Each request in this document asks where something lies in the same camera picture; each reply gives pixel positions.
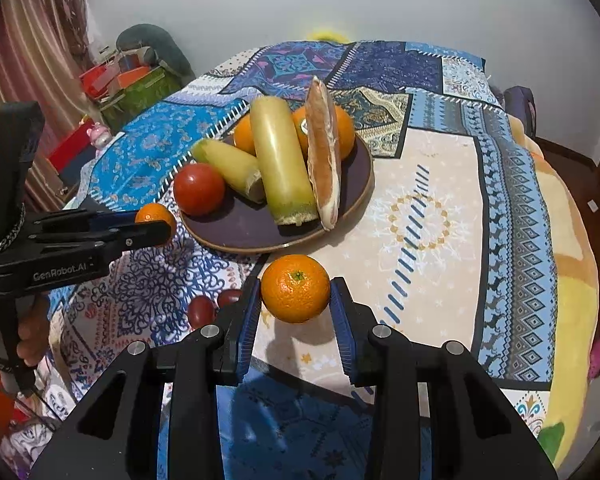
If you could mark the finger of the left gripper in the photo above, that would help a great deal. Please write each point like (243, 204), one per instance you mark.
(107, 243)
(81, 220)

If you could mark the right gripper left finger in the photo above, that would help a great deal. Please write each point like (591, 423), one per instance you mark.
(244, 327)

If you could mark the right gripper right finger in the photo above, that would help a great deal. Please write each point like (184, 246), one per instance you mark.
(351, 323)

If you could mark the dark red grape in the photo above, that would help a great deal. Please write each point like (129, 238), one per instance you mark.
(200, 312)
(228, 296)

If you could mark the small mandarin orange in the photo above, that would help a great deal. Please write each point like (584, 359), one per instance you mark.
(157, 212)

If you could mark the small mandarin with stem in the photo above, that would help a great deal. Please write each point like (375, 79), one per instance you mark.
(295, 288)

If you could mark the red tomato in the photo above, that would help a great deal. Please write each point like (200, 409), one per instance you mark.
(198, 189)

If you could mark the medium orange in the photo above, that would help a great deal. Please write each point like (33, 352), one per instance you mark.
(242, 135)

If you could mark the pink grapefruit slice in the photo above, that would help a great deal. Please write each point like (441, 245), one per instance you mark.
(324, 162)

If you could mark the large orange with Dole sticker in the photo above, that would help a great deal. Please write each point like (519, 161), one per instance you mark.
(346, 130)

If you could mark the person's left hand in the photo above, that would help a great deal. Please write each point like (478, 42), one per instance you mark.
(33, 331)

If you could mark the red box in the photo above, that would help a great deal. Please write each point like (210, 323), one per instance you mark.
(75, 143)

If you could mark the pink toy figure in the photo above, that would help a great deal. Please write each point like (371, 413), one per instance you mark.
(99, 135)

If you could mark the dark purple round plate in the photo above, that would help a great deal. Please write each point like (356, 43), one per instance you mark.
(243, 227)

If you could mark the blue patchwork bedspread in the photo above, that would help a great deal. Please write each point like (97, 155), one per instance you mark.
(452, 243)

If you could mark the green storage box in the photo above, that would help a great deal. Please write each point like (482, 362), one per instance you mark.
(132, 101)

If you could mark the striped pink curtain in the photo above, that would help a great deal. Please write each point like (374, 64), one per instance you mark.
(43, 53)

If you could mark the yellow fleece blanket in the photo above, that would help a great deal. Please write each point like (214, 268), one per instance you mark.
(578, 295)

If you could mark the dark blue pillow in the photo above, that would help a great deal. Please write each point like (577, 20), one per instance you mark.
(519, 102)

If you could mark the yellow pillow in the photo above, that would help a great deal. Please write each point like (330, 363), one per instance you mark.
(328, 35)

